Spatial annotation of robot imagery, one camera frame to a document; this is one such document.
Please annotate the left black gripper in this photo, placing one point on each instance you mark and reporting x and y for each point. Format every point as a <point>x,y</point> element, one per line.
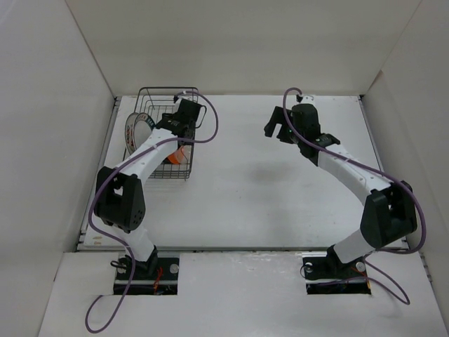
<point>169,116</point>

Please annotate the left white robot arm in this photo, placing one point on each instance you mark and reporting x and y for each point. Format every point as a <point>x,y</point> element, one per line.
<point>119,192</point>

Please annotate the white plate red characters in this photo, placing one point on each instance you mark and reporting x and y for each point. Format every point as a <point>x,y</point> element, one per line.
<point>129,132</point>

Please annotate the white plate green rim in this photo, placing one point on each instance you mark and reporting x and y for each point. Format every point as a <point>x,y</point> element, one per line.
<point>142,128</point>

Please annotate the orange plate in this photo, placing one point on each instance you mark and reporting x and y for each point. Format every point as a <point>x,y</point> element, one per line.
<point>178,157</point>

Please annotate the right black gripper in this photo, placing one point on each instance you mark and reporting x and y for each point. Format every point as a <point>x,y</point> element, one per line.
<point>276,117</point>

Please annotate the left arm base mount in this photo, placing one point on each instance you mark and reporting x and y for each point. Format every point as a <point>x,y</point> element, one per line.
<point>163,281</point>

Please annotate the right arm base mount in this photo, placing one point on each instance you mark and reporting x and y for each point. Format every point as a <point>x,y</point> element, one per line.
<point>324,278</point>

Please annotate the clear glass plate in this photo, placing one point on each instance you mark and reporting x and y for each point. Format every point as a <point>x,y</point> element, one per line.
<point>186,154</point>

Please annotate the grey wire dish rack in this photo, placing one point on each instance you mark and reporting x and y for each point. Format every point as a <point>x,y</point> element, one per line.
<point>150,159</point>

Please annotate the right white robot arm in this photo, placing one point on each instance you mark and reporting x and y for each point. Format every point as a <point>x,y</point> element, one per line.
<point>388,208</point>

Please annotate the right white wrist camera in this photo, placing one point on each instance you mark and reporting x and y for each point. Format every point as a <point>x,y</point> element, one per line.
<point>305,99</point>

